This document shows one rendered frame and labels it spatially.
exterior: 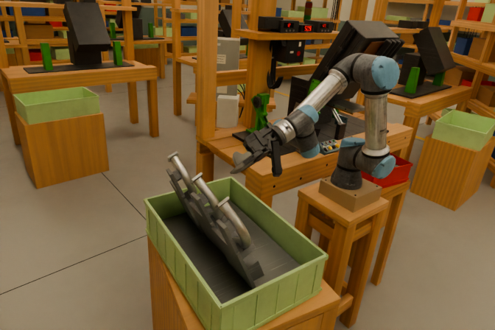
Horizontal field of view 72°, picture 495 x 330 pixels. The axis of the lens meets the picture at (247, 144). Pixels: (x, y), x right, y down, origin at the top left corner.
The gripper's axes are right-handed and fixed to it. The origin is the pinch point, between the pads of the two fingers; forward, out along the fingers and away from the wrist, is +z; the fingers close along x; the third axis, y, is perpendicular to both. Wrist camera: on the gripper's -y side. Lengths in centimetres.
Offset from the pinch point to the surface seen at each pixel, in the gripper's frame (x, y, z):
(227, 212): 10.2, -9.9, 10.1
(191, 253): -24.4, -11.5, 26.6
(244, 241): 6.5, -19.2, 10.6
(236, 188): -44.2, 0.3, -4.0
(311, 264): -4.4, -37.9, -3.4
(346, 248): -53, -51, -31
